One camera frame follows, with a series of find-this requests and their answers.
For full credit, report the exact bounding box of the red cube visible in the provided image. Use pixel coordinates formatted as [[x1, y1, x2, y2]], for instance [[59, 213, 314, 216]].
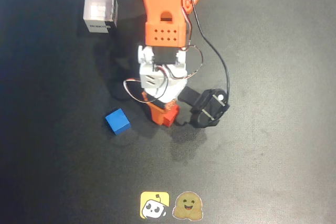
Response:
[[162, 104, 181, 128]]

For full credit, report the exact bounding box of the blue cube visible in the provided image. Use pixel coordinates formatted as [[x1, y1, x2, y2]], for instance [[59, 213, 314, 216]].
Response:
[[104, 108, 131, 136]]

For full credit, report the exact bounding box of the white cardboard box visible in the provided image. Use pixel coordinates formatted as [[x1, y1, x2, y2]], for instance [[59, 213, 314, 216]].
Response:
[[82, 0, 119, 34]]

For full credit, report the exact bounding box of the yellow robot sticker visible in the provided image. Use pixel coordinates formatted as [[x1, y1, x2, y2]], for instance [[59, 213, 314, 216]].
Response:
[[140, 191, 170, 219]]

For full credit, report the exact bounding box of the smiling hugging face sticker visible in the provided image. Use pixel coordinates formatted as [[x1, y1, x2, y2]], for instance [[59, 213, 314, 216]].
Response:
[[172, 191, 204, 221]]

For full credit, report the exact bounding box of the black table mat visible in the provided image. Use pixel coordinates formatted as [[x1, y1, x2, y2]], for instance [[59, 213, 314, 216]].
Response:
[[0, 0, 336, 224]]

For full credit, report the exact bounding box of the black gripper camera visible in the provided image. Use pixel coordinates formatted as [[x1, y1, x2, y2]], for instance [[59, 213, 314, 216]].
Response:
[[177, 86, 231, 130]]

